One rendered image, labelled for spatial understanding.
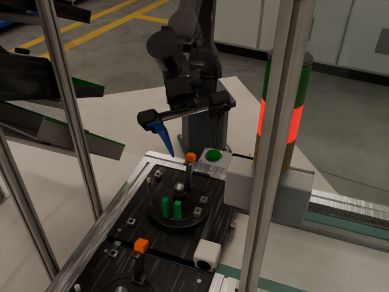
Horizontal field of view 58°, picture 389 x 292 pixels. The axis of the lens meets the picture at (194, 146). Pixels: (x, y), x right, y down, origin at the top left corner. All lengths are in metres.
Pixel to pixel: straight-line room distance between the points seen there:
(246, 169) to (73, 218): 0.59
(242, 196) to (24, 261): 0.59
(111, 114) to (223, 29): 2.73
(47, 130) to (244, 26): 3.27
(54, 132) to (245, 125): 0.74
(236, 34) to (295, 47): 3.54
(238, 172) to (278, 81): 0.17
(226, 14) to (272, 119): 3.50
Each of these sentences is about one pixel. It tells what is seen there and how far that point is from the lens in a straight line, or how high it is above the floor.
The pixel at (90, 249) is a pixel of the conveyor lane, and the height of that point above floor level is 0.96.
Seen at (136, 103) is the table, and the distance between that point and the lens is 1.40.
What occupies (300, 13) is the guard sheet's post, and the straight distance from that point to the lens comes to 0.35.
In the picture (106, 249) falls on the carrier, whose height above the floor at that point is 0.97.
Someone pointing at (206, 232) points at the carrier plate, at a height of 0.97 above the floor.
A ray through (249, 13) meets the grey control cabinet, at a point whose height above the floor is 0.47.
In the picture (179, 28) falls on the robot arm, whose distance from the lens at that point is 0.75.
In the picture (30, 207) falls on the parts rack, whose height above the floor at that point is 1.12.
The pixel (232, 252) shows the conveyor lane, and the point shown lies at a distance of 0.80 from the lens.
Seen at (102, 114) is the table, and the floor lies 0.86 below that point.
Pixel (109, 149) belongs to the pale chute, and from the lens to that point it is 0.87.
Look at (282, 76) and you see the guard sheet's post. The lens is 0.38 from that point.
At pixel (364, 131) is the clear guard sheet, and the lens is 0.41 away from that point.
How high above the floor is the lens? 1.57
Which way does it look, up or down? 38 degrees down
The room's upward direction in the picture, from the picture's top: straight up
